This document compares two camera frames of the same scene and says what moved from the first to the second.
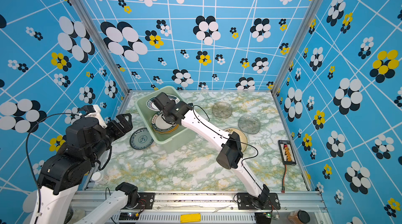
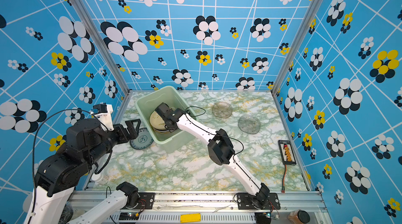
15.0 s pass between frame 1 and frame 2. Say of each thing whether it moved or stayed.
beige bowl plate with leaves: moved
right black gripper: moved
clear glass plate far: stayed
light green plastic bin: stayed
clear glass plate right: stayed
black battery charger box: stayed
